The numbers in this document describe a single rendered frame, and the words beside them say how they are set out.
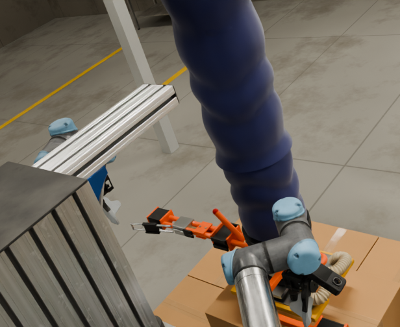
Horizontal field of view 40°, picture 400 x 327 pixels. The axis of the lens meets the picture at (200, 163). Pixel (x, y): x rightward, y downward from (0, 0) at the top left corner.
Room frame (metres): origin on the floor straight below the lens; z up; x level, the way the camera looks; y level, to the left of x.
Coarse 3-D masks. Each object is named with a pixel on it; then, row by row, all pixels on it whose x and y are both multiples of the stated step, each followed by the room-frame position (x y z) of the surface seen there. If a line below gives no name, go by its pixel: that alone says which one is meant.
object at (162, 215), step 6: (156, 210) 1.92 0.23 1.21; (162, 210) 1.90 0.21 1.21; (168, 210) 1.89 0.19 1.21; (150, 216) 1.90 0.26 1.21; (156, 216) 1.88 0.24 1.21; (162, 216) 1.86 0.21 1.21; (168, 216) 1.87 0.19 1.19; (150, 222) 1.89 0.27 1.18; (156, 222) 1.86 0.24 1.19; (162, 222) 1.84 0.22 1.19; (168, 222) 1.86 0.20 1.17; (162, 228) 1.85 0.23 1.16
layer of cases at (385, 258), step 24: (336, 240) 2.12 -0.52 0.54; (360, 240) 2.06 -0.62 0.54; (384, 240) 2.01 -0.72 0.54; (216, 264) 2.26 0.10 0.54; (360, 264) 1.91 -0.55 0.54; (384, 264) 1.86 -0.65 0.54; (192, 288) 2.15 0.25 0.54; (216, 288) 2.09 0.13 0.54; (168, 312) 2.04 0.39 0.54; (192, 312) 1.99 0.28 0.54
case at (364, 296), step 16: (352, 272) 1.48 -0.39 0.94; (352, 288) 1.41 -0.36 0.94; (368, 288) 1.38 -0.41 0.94; (384, 288) 1.36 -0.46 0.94; (224, 304) 1.55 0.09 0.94; (336, 304) 1.36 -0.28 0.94; (352, 304) 1.34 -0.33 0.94; (368, 304) 1.32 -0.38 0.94; (384, 304) 1.29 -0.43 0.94; (208, 320) 1.54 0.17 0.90; (224, 320) 1.47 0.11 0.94; (240, 320) 1.45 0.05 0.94; (336, 320) 1.30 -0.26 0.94; (352, 320) 1.28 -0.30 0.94; (368, 320) 1.26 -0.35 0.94; (384, 320) 1.25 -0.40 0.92
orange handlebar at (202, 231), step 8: (168, 224) 1.82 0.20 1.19; (192, 224) 1.77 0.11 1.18; (200, 224) 1.73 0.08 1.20; (208, 224) 1.71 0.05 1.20; (192, 232) 1.72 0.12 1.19; (200, 232) 1.69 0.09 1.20; (208, 232) 1.70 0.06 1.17; (240, 232) 1.61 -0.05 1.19; (232, 240) 1.58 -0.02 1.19; (280, 272) 1.34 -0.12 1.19; (272, 280) 1.32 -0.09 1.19; (280, 280) 1.33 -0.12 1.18; (272, 288) 1.29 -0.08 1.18; (280, 320) 1.15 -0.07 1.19; (288, 320) 1.14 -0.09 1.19; (296, 320) 1.13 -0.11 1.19
